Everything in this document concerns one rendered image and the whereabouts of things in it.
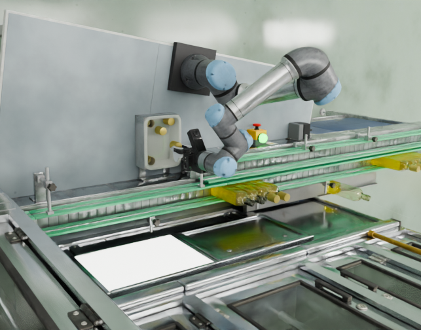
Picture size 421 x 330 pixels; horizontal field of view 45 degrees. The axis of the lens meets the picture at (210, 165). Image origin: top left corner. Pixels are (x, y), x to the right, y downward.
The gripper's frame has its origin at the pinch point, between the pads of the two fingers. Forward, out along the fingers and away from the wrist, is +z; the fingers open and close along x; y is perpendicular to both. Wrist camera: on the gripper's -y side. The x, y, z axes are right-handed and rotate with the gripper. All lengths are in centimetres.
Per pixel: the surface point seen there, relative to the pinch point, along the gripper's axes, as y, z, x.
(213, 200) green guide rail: 25.5, -2.7, 15.9
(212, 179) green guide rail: 16.0, -1.9, 16.1
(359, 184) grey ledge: 37, 3, 121
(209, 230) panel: 34.9, -11.3, 7.9
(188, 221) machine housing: 38.2, 10.8, 11.6
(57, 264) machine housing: -1, -85, -78
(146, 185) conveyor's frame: 15.9, 4.9, -11.9
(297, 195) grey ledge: 35, 4, 73
